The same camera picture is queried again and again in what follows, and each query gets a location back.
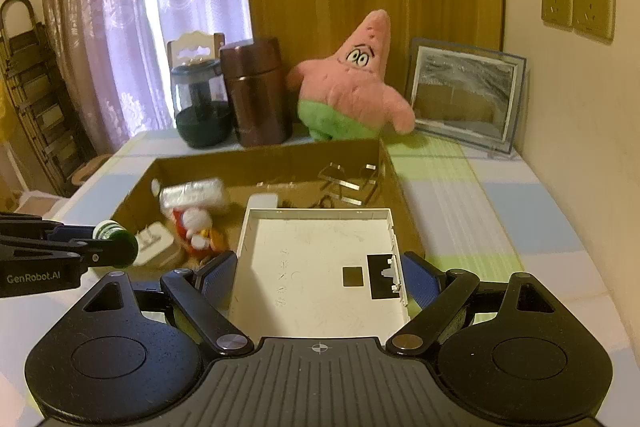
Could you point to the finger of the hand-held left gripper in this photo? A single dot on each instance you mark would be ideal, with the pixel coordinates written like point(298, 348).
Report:
point(60, 252)
point(70, 232)

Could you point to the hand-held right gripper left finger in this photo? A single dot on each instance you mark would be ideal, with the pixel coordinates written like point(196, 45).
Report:
point(220, 275)

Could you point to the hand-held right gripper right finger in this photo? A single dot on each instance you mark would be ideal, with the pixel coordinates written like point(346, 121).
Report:
point(420, 278)

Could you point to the green white striped spool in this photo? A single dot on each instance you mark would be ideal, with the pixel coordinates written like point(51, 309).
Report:
point(117, 244)

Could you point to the red robot cat toy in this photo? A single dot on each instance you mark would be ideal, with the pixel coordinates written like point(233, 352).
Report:
point(192, 227)

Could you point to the white power adapter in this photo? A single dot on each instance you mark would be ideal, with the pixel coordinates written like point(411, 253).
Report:
point(155, 247)

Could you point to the white remote control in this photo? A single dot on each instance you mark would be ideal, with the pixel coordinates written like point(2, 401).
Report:
point(263, 202)

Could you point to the clear plastic box blue label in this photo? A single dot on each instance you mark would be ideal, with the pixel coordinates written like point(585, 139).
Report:
point(192, 193)

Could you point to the white plastic tray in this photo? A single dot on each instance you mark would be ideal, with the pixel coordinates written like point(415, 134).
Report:
point(310, 267)

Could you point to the brown cardboard box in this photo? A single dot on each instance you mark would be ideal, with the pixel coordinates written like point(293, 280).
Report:
point(300, 159)

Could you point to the round wooden stool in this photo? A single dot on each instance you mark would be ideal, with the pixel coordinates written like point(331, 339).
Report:
point(92, 169)

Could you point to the checked tablecloth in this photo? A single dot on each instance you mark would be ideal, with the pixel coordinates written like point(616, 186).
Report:
point(475, 217)

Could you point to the folded metal ladder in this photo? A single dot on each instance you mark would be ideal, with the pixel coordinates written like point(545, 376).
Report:
point(35, 97)

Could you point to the glass teapot dark base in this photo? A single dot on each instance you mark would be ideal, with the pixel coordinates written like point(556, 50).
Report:
point(202, 127)

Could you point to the brown thermos flask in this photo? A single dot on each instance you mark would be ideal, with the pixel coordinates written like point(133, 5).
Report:
point(255, 97)

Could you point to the pink starfish plush toy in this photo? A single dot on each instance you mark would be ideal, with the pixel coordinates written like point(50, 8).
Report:
point(345, 92)

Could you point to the white wooden chair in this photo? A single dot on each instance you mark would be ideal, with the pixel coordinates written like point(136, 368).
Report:
point(192, 49)

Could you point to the lilac patterned curtain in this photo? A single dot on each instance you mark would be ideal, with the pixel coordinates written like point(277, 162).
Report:
point(125, 7)

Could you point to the grey picture frame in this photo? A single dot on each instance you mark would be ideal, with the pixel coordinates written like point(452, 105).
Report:
point(465, 92)

